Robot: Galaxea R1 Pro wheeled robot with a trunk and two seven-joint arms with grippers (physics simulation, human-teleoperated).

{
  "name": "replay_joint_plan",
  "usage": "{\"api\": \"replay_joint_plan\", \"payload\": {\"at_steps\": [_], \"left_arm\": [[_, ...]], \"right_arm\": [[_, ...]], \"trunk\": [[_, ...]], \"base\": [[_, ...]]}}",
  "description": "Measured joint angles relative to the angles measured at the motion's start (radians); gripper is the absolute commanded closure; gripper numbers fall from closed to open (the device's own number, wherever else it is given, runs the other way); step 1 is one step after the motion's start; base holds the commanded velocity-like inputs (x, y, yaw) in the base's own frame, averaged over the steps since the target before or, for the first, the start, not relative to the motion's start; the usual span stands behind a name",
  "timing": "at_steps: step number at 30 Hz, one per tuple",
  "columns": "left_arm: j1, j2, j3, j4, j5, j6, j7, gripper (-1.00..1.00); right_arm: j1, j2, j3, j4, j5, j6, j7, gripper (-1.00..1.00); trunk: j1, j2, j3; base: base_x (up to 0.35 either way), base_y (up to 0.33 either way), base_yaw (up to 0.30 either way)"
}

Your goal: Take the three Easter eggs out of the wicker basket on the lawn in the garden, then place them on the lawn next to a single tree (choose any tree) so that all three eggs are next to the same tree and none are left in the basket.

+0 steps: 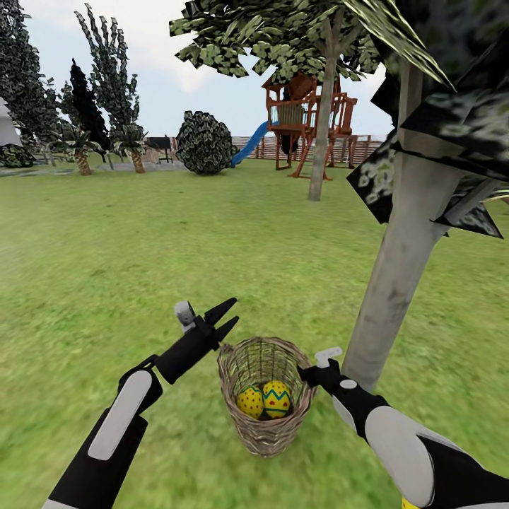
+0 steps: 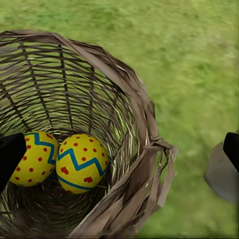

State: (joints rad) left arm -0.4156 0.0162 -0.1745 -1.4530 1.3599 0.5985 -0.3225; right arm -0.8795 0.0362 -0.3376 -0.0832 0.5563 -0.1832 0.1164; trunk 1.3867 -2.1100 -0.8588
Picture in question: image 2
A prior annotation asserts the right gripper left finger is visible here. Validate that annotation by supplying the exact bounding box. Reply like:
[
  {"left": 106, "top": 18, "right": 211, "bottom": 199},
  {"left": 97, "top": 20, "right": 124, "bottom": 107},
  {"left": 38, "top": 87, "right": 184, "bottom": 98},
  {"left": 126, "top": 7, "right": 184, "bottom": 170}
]
[{"left": 0, "top": 132, "right": 26, "bottom": 194}]

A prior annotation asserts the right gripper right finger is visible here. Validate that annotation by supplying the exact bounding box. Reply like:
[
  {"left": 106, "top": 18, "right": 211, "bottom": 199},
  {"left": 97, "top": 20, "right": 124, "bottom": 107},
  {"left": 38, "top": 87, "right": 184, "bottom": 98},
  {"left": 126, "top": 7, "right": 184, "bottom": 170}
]
[{"left": 223, "top": 132, "right": 239, "bottom": 173}]

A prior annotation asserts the wicker basket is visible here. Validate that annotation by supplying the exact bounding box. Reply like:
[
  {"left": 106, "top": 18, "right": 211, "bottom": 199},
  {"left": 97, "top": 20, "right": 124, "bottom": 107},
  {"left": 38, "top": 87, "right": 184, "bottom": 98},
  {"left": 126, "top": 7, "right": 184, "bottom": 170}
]
[{"left": 0, "top": 29, "right": 179, "bottom": 239}]

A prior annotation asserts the easter egg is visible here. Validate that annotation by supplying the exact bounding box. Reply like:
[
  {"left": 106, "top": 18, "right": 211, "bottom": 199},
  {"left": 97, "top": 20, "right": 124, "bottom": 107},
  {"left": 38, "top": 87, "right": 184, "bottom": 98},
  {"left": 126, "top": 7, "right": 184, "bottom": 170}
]
[
  {"left": 9, "top": 130, "right": 61, "bottom": 188},
  {"left": 55, "top": 134, "right": 109, "bottom": 195}
]

